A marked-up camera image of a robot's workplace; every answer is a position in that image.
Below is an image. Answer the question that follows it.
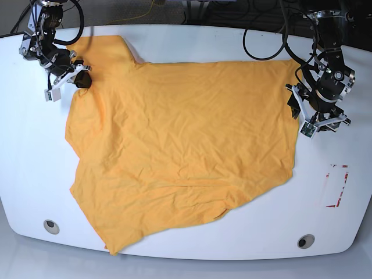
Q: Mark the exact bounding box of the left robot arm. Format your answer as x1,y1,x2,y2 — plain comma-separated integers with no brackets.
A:
277,1,355,138

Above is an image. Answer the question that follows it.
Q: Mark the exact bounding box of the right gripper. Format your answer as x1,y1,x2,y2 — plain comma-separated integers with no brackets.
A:
43,59,92,90

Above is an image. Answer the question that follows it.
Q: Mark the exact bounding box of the left table cable grommet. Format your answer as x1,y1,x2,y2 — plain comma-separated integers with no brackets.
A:
43,220,60,235

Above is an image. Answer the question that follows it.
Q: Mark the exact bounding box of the right table cable grommet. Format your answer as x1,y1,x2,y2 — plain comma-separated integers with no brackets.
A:
297,234,315,249

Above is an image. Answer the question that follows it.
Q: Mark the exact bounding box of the table cable grommet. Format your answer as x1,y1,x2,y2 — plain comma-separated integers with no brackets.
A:
297,234,315,249
43,220,60,235

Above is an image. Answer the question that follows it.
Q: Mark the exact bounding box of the orange t-shirt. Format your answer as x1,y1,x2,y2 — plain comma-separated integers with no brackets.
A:
65,35,299,255

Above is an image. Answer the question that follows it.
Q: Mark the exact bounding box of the red tape rectangle marking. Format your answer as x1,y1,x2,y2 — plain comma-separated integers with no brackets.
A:
323,164,349,208

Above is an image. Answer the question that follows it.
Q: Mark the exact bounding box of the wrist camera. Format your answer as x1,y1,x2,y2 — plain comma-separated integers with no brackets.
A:
300,121,318,139
44,88,61,102

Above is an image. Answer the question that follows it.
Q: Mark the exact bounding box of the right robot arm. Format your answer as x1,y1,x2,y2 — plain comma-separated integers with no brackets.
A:
19,1,92,90

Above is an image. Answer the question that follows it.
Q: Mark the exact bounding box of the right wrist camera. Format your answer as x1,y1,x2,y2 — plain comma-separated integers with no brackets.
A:
44,88,61,102

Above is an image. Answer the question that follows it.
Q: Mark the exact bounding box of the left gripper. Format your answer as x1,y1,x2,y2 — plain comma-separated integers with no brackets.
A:
285,83,351,133

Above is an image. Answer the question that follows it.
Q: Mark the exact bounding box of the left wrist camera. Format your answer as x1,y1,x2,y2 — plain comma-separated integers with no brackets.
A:
300,121,318,139

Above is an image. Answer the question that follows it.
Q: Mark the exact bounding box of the yellow cable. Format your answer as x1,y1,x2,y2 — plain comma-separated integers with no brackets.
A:
106,0,155,26

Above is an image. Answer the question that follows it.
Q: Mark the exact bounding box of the black floor cable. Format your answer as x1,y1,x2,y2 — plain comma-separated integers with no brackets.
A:
10,0,33,33

